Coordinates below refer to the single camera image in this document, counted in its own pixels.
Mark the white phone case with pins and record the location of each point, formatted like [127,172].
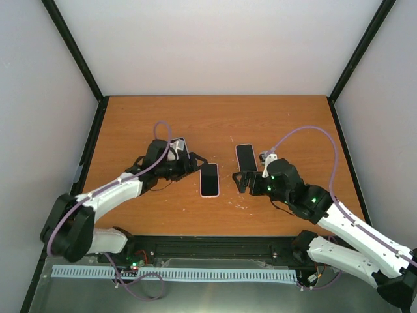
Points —
[238,156]

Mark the pink phone case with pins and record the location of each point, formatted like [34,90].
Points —
[210,196]

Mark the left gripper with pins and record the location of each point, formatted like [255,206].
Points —
[186,170]

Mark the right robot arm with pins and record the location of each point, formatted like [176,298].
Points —
[386,265]

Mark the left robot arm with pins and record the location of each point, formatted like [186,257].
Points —
[70,230]

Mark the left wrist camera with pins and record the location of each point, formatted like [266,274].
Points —
[177,149]

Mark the light blue phone case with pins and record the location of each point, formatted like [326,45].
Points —
[188,150]

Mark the light blue cable duct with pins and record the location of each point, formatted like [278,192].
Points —
[178,274]

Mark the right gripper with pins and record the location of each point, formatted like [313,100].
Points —
[255,175]

